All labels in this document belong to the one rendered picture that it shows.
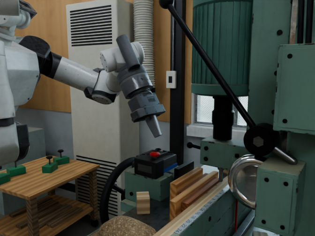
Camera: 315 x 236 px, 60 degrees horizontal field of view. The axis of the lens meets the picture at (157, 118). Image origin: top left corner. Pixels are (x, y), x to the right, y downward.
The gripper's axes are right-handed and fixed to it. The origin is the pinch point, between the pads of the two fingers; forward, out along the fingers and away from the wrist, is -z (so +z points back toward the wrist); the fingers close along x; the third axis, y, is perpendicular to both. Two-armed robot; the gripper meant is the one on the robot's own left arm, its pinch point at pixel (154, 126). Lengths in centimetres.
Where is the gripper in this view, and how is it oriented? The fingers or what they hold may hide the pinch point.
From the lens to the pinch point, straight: 78.0
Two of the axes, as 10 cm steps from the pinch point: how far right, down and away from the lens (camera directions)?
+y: 7.1, -4.1, -5.8
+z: -4.0, -9.0, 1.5
